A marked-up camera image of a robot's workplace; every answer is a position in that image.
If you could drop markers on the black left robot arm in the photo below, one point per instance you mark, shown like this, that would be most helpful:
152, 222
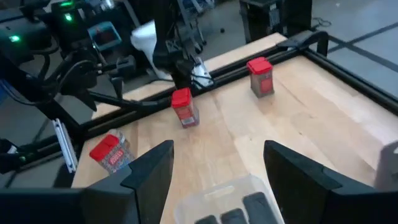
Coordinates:
174, 37

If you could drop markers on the small screen blue frame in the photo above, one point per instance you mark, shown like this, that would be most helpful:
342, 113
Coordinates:
104, 35

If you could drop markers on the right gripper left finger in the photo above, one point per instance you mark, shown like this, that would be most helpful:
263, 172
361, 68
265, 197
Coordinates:
109, 205

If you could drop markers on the silver aluminium extrusion bar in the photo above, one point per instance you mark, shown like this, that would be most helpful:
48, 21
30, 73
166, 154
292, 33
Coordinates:
65, 146

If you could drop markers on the paprika tin red lid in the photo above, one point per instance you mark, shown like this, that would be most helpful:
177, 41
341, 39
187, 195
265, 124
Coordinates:
185, 109
112, 154
261, 77

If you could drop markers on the white plastic bag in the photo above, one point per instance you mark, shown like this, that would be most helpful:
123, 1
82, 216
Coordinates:
143, 40

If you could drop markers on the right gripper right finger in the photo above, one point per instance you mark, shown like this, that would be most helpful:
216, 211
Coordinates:
311, 199

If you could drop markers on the clear plastic bin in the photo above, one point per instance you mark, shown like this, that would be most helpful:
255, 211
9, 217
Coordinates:
217, 193

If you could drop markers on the black equipment case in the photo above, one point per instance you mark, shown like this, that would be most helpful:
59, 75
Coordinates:
297, 15
259, 18

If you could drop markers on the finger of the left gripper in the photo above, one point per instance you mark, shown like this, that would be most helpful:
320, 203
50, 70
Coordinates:
87, 98
126, 63

